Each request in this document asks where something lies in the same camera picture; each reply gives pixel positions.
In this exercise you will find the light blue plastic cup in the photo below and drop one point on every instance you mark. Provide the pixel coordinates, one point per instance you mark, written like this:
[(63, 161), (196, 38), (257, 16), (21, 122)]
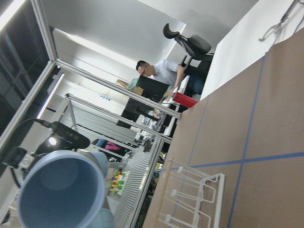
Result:
[(64, 189)]

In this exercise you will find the red box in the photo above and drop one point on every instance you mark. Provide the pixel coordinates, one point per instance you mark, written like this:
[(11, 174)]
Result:
[(184, 100)]

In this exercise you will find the white wire cup holder rack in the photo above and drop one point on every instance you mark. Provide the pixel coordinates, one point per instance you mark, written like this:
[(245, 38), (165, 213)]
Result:
[(190, 198)]

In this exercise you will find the black computer monitor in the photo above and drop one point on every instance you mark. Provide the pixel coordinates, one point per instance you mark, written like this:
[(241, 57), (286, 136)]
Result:
[(152, 89)]

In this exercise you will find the man in light shirt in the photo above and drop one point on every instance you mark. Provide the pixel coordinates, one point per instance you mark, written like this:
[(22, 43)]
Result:
[(165, 71)]

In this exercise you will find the black camera on stand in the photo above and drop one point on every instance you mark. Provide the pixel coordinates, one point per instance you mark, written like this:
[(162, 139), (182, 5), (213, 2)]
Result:
[(77, 140)]

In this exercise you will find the black office chair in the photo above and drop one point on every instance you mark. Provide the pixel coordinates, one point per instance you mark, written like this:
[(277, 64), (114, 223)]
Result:
[(196, 47)]

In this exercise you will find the tray of coloured blocks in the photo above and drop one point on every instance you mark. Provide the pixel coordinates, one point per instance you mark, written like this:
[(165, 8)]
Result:
[(118, 182)]

